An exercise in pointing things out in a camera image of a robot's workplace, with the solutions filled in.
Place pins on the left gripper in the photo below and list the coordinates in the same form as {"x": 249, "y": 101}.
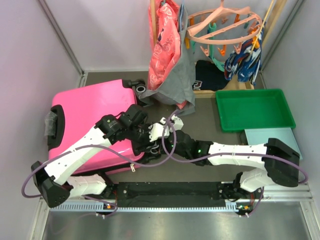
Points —
{"x": 147, "y": 144}

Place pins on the green plastic tray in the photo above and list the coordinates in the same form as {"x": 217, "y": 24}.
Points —
{"x": 253, "y": 109}

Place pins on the grey hanging garment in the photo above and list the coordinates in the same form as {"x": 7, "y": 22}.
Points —
{"x": 188, "y": 71}

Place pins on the pink hard-shell suitcase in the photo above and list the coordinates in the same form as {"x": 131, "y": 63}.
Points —
{"x": 75, "y": 111}

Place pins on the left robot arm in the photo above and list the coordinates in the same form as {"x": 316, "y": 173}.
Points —
{"x": 57, "y": 179}

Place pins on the aluminium rail frame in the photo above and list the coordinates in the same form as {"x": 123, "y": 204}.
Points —
{"x": 183, "y": 211}

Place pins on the wooden clothes rack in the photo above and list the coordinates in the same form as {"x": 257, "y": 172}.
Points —
{"x": 272, "y": 15}

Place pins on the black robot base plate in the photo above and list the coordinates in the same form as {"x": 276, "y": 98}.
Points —
{"x": 174, "y": 194}

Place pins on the coral patterned jacket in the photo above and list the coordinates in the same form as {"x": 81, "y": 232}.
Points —
{"x": 164, "y": 72}

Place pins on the light blue plastic tray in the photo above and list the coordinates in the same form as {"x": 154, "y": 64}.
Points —
{"x": 261, "y": 136}

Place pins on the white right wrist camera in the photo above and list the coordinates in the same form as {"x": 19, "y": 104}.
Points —
{"x": 176, "y": 122}

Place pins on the teal round clothes hanger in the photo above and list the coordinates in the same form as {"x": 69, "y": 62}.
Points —
{"x": 217, "y": 52}

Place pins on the pink round clothes hanger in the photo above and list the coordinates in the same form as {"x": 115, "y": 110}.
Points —
{"x": 230, "y": 35}

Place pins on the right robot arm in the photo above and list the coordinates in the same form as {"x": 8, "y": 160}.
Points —
{"x": 273, "y": 162}

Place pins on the blue white patterned garment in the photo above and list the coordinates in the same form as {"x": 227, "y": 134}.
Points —
{"x": 245, "y": 64}

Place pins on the dark navy folded garment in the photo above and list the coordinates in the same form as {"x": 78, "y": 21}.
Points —
{"x": 208, "y": 77}

